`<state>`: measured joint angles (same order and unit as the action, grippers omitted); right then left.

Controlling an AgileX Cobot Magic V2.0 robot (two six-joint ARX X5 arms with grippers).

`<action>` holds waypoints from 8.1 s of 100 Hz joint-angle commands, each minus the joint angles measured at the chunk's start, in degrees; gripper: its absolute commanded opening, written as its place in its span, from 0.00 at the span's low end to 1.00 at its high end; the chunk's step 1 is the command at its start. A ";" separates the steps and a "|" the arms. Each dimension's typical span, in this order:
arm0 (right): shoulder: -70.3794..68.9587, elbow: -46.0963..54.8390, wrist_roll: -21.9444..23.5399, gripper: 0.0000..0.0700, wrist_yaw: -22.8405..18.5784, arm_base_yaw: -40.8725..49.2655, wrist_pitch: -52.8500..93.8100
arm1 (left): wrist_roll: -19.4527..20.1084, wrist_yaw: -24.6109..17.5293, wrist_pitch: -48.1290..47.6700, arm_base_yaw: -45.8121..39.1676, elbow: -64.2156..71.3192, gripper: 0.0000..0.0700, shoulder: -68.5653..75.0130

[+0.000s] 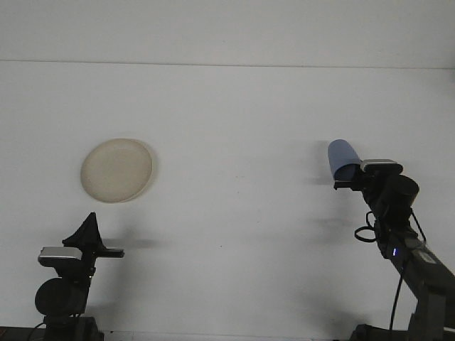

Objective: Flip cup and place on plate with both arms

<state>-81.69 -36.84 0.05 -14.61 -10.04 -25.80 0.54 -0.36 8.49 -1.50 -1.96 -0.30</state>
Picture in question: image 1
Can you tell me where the pale blue cup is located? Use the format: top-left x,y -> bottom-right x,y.
326,139 -> 362,183

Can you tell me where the pale round plate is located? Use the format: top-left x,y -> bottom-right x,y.
80,137 -> 157,204

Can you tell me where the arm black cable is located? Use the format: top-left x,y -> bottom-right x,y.
28,320 -> 47,341
354,207 -> 427,333

